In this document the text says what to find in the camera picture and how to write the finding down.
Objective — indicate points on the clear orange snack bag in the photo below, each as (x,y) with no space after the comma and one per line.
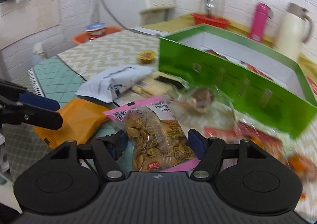
(301,165)

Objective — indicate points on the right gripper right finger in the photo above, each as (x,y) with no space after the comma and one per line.
(209,153)

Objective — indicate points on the red plastic basket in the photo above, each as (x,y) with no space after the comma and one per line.
(212,21)

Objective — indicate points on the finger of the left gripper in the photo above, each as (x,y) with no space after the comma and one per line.
(39,101)

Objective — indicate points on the orange cartoon snack packet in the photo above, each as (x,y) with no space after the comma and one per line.
(241,131)

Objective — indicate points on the small yellow jelly cup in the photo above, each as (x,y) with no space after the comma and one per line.
(146,57)

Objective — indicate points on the cream thermal jug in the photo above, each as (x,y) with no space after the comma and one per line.
(295,30)

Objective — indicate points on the orange plastic basin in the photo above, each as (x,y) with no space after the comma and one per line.
(83,38)

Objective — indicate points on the beige cracker packet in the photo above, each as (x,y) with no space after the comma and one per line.
(161,84)

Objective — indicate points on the green cardboard box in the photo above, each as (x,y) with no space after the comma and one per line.
(287,103)

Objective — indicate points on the pale blue snack packet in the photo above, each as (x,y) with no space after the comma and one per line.
(108,85)

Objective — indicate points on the clear bag with brown snack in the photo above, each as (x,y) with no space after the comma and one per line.
(204,106)

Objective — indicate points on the red mixed nuts bag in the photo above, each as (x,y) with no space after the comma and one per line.
(242,63)

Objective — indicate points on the instant noodle cup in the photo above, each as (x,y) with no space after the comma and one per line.
(96,30)

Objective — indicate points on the pink clear cracker bag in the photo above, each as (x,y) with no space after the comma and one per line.
(159,141)

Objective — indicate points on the pink thermos bottle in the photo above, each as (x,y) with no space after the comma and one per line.
(261,15)

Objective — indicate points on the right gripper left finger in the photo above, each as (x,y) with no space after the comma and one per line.
(107,150)

